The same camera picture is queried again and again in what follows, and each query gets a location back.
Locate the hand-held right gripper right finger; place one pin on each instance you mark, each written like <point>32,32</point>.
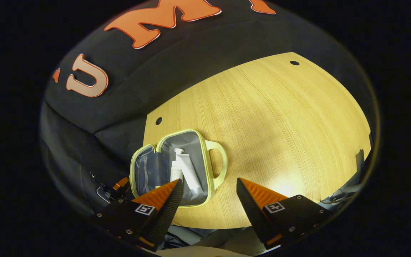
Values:
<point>250,214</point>

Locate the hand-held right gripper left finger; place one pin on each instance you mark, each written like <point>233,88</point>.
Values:
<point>171,210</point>

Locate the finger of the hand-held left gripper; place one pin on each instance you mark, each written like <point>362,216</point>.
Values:
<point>121,184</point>

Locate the small white skincare tube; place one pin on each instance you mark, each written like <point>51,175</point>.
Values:
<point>176,173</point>

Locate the pale yellow suitcase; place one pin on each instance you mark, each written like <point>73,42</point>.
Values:
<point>187,142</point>

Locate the person's grey clothing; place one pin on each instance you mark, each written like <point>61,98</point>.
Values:
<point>227,242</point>

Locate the grey chair frame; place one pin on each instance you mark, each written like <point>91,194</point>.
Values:
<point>344,194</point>

